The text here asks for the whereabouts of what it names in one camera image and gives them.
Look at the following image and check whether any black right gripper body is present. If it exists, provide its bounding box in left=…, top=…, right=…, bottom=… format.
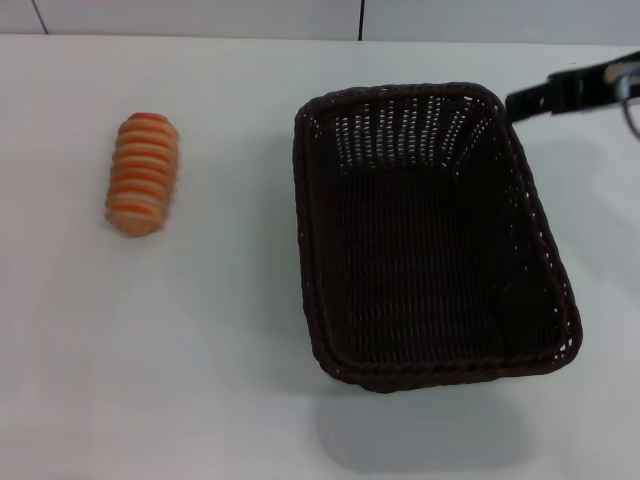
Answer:
left=547, top=48, right=640, bottom=116

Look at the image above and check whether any dark brown woven basket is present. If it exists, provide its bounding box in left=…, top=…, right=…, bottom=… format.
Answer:
left=291, top=80, right=585, bottom=395

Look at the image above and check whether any orange striped bread roll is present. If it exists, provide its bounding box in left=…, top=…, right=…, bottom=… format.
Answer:
left=103, top=112, right=180, bottom=237

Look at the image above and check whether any dark right arm cable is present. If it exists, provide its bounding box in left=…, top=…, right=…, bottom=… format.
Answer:
left=616, top=72, right=640, bottom=140

